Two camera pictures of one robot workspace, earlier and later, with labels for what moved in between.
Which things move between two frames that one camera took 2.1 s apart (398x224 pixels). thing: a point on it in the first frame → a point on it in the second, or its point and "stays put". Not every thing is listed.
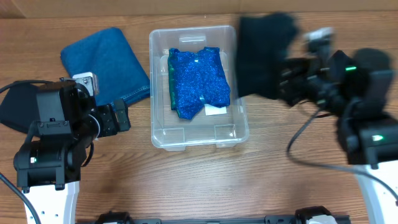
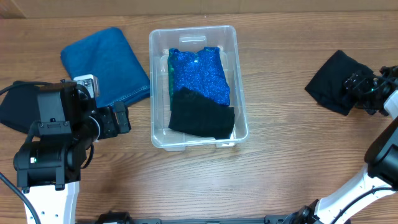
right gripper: x=288 y=78 → x=360 y=81
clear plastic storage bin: x=173 y=133 stays put
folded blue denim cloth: x=108 y=54 stays put
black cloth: x=264 y=41 → x=191 y=112
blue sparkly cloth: x=196 y=79 stays put
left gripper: x=111 y=127 stays put
